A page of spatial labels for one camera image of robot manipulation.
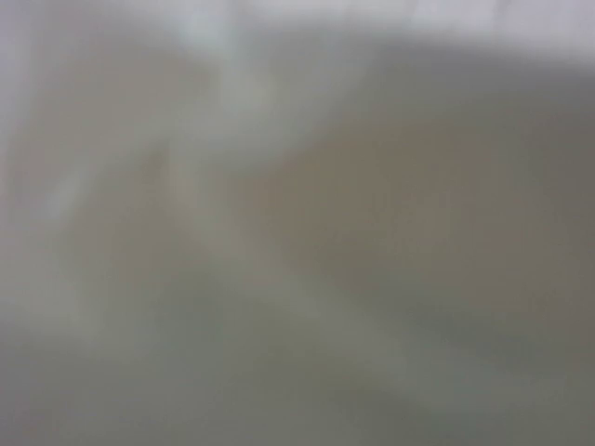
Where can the white printed plastic bag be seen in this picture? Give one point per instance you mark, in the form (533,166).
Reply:
(250,223)

